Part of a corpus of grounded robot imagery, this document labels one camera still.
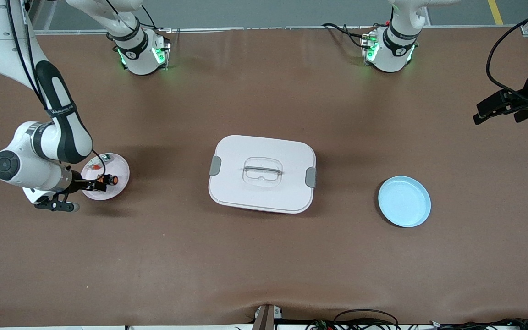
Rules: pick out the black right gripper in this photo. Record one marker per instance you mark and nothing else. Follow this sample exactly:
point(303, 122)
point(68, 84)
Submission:
point(81, 184)

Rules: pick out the light blue round plate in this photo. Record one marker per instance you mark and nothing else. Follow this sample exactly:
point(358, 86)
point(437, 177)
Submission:
point(404, 201)

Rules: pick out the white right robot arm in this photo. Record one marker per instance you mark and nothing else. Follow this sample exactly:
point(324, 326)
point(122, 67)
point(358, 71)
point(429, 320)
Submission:
point(30, 169)

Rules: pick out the black orange pushbutton switch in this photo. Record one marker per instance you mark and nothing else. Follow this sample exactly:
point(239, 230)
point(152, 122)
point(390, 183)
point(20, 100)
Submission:
point(113, 179)

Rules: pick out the white circuit breaker switch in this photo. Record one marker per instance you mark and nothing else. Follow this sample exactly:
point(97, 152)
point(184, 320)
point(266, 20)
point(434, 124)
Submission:
point(95, 162)

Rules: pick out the pink round plate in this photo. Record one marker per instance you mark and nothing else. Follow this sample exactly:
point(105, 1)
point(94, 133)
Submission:
point(119, 167)

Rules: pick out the white lidded storage box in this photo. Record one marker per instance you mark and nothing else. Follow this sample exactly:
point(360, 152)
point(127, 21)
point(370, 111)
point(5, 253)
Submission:
point(264, 192)

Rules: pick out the table edge camera bracket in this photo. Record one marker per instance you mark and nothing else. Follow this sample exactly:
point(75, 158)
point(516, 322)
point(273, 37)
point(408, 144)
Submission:
point(266, 318)

